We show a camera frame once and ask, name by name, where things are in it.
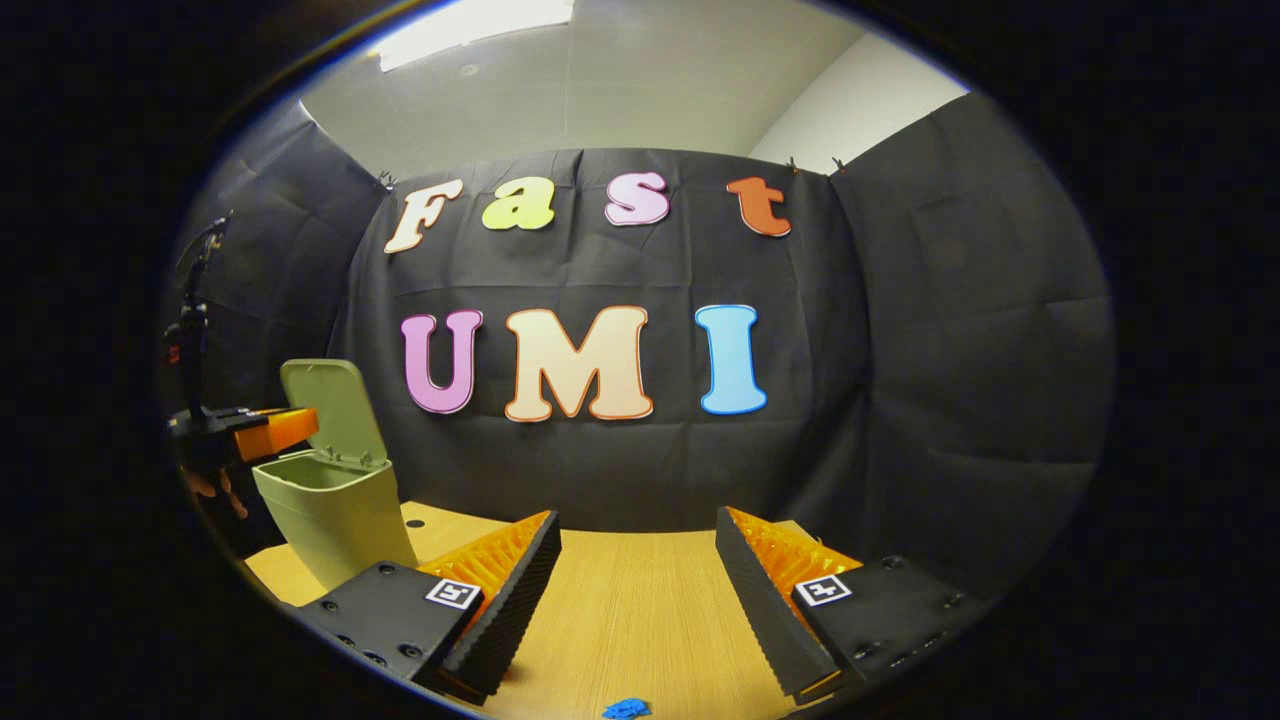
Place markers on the black backdrop cloth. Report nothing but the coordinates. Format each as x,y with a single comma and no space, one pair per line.
620,470

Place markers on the wooden desktop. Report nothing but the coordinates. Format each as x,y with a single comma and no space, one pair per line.
630,620

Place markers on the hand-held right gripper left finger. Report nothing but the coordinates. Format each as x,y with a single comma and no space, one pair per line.
505,620

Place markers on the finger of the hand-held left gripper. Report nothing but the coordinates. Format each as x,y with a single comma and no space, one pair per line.
280,430

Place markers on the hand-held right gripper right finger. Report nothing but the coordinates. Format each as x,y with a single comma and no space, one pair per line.
770,620

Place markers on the ceiling light panel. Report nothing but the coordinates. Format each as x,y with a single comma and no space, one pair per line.
470,25

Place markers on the green desktop garbage bin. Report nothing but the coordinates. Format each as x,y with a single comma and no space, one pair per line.
335,510

